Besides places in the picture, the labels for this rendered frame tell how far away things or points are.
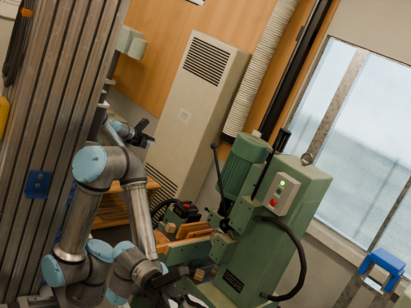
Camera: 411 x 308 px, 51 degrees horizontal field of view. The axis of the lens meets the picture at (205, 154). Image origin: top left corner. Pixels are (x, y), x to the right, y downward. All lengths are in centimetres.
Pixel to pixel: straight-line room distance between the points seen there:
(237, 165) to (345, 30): 165
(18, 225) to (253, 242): 100
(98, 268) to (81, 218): 26
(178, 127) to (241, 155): 172
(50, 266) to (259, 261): 91
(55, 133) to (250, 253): 103
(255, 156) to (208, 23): 218
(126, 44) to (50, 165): 257
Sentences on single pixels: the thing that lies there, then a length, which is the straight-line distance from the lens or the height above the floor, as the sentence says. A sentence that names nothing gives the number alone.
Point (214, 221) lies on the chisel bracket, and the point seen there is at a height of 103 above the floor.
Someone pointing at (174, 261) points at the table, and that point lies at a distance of 210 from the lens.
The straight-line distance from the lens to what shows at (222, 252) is 200.
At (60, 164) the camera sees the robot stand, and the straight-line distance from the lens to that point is 159.
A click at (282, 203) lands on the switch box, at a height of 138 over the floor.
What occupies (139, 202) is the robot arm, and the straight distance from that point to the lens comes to 147.
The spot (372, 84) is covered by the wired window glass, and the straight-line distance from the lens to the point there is 331.
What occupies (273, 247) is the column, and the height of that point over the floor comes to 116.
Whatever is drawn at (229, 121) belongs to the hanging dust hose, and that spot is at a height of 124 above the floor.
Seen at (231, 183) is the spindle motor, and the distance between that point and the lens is 208.
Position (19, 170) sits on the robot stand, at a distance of 156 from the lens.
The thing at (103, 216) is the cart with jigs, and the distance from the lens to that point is 359.
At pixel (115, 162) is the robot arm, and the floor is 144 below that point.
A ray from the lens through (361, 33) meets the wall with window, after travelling 333.
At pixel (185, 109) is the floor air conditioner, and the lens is 366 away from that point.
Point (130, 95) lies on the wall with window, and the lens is 459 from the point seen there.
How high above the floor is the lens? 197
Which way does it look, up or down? 17 degrees down
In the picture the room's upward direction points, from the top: 22 degrees clockwise
